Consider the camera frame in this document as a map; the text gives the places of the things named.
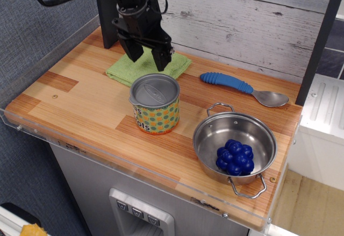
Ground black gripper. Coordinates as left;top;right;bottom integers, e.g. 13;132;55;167
112;0;174;71

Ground green cloth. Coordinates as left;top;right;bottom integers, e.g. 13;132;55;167
105;47;192;87

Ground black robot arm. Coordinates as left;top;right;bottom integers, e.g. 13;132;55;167
112;0;174;71

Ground dotted can with grey lid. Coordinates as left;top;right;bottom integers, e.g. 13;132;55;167
129;74;180;135

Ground clear acrylic table guard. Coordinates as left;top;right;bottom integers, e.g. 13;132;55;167
5;28;302;230

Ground stainless steel pot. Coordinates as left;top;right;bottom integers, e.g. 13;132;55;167
192;103;277;199

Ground blue toy grapes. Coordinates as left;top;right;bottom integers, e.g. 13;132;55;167
216;139;255;176

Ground grey toy fridge cabinet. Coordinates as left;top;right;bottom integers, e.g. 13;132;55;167
52;145;249;235

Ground silver dispenser button panel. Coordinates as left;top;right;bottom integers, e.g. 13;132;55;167
109;188;175;235

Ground white toy sink unit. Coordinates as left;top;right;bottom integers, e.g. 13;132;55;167
287;74;343;190

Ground yellow object at corner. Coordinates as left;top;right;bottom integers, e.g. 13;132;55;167
20;224;48;236

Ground dark grey left post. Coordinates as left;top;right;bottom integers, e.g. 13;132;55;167
96;0;119;49

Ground dark grey post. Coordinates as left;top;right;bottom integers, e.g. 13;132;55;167
96;0;119;49
295;0;342;106

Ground blue handled metal spoon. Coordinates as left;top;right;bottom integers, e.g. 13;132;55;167
200;72;289;108

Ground dark grey right post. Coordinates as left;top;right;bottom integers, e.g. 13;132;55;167
295;0;342;106

